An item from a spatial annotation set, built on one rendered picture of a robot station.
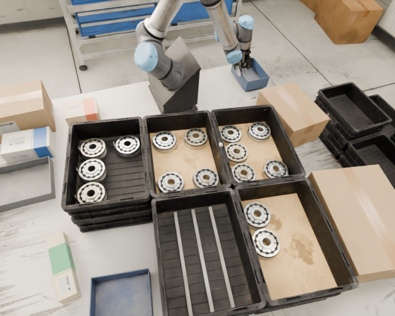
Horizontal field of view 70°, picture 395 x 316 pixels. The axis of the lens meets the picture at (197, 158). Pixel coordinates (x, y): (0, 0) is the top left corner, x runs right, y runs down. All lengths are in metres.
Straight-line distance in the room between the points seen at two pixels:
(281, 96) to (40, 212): 1.25
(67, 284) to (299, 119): 1.19
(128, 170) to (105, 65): 2.06
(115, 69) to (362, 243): 2.60
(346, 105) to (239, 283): 1.60
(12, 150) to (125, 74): 1.75
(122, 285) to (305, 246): 0.68
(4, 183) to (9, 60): 2.18
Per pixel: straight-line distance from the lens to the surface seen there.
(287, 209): 1.17
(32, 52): 3.54
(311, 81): 3.23
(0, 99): 1.62
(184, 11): 3.08
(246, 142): 1.30
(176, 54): 1.56
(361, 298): 1.32
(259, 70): 1.84
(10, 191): 1.46
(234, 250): 1.05
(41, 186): 1.42
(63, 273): 1.16
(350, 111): 2.24
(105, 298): 1.16
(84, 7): 2.82
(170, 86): 1.43
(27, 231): 1.34
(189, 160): 1.21
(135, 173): 1.18
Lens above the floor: 1.82
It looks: 54 degrees down
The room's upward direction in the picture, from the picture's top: 6 degrees clockwise
